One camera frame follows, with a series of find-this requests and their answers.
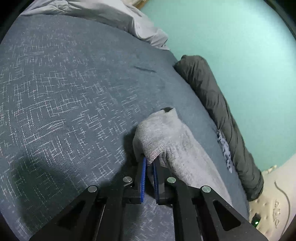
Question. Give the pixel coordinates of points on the small blue-grey cloth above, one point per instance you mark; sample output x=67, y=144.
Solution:
x=225, y=150

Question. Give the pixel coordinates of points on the cream tufted headboard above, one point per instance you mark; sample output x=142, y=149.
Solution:
x=270, y=199

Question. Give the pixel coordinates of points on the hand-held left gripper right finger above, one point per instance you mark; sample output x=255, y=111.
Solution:
x=155, y=183

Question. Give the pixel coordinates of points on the grey knitted robe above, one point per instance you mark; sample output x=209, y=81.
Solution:
x=175, y=143

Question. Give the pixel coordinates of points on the light grey blanket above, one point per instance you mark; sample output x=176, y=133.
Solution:
x=111, y=16

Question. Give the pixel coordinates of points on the dark grey rolled quilt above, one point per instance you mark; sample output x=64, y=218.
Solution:
x=219, y=109

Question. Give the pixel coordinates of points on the wooden pole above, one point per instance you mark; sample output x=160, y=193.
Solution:
x=140, y=3

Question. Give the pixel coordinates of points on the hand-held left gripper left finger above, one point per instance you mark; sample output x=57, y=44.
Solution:
x=143, y=180

